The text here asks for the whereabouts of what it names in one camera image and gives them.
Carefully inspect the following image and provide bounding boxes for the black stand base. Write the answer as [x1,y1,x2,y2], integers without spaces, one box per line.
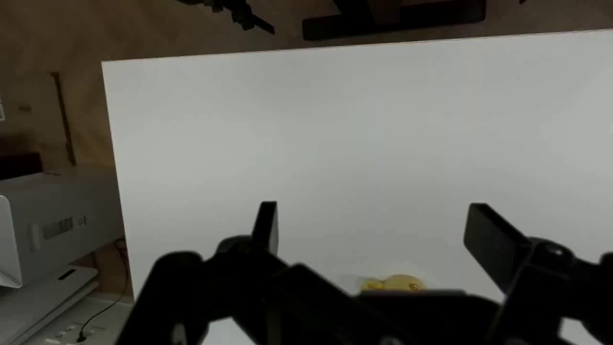
[303,0,487,39]

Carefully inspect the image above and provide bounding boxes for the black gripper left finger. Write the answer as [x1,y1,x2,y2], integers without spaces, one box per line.
[251,200,278,254]

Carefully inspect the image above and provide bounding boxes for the yellow enamel mug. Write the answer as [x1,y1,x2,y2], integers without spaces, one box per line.
[361,273,426,290]

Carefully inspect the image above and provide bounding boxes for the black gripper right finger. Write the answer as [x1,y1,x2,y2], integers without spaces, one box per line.
[464,202,531,292]

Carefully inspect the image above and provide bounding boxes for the black cable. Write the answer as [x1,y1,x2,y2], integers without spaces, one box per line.
[75,292,133,342]

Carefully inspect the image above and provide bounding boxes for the white printer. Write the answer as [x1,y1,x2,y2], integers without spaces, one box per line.
[0,166,123,345]

